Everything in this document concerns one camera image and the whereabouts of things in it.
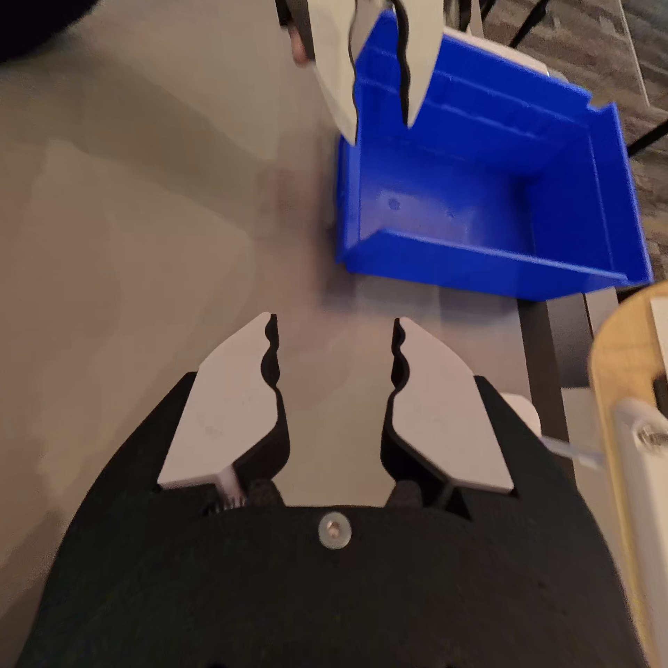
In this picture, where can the person's left hand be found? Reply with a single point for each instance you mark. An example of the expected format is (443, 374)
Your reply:
(301, 49)

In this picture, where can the blue plastic bin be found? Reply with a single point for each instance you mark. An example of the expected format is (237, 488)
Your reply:
(469, 172)

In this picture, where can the printed instruction sheet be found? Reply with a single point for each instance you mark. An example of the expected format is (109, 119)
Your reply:
(660, 329)

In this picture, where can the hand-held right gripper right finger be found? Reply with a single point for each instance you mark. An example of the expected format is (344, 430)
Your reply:
(449, 417)

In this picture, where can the wooden rimmed document board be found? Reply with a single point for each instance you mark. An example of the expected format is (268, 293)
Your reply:
(608, 365)

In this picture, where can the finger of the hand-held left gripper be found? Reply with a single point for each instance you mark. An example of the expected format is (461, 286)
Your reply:
(425, 47)
(331, 62)

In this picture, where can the person's black clothing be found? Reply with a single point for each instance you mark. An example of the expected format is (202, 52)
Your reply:
(31, 21)

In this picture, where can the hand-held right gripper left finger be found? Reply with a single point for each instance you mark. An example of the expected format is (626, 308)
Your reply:
(224, 417)

